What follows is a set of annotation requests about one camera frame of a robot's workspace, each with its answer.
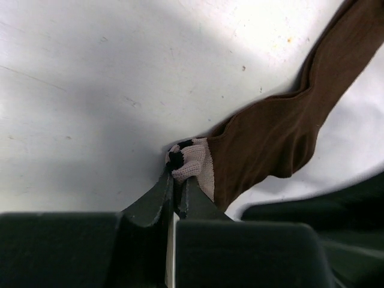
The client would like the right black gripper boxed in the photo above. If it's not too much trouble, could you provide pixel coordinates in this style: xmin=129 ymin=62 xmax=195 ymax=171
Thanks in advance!
xmin=241 ymin=173 xmax=383 ymax=287

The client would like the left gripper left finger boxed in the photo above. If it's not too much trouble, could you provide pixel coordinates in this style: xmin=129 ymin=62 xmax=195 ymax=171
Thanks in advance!
xmin=119 ymin=171 xmax=173 ymax=287

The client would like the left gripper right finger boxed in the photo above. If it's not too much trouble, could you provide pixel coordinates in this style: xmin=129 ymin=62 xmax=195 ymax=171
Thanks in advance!
xmin=179 ymin=177 xmax=232 ymax=221

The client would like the brown striped sock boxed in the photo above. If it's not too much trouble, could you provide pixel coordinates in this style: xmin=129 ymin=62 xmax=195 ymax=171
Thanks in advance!
xmin=166 ymin=0 xmax=383 ymax=211

